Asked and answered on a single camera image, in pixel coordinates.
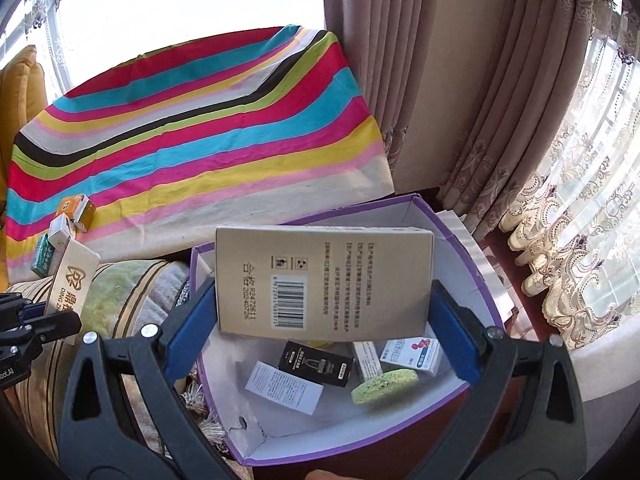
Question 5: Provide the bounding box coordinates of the long beige box with logo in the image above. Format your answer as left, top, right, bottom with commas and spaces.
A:
44, 239, 99, 346

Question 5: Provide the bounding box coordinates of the white box with text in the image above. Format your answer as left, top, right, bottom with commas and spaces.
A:
245, 361, 325, 415

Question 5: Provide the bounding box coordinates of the light green sponge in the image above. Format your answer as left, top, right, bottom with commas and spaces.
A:
351, 368, 418, 406

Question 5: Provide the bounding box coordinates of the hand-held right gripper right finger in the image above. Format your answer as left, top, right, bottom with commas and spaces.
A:
400, 280, 587, 480

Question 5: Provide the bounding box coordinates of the plain white small box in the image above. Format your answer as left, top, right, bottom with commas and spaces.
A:
49, 215, 76, 251

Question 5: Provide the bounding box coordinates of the narrow white box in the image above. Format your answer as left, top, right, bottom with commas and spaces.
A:
352, 341, 384, 376

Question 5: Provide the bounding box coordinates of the orange small box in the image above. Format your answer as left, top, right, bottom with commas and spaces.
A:
56, 196, 96, 233

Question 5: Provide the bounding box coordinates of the large beige cardboard box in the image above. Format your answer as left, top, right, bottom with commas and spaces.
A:
216, 226, 435, 341

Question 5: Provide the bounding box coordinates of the cream lace curtain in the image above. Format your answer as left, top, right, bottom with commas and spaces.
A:
500, 0, 640, 351

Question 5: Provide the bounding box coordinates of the green small box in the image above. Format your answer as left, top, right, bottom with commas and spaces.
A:
31, 234, 60, 277

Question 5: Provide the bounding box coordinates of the green brown striped cushion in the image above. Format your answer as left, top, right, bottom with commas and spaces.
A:
10, 259, 231, 466

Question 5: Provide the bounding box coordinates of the purple cardboard box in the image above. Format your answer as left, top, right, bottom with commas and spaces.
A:
190, 193, 503, 467

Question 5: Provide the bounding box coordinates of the black small box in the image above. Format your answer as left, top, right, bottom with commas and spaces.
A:
277, 341, 356, 388

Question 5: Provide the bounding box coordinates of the yellow cushion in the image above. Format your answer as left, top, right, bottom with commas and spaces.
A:
0, 45, 46, 201

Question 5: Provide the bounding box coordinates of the brown pleated curtain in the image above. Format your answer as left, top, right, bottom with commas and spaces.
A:
322, 0, 431, 171
440, 0, 601, 241

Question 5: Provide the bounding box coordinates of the white box with red print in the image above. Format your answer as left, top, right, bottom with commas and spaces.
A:
380, 337, 442, 377

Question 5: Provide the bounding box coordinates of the colourful striped blanket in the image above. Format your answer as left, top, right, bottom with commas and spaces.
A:
4, 25, 396, 281

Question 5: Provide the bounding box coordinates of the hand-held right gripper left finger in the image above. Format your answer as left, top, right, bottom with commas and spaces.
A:
56, 277, 236, 480

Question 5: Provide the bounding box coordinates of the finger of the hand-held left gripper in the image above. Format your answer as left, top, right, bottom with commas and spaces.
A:
0, 296, 48, 331
0, 311, 82, 346

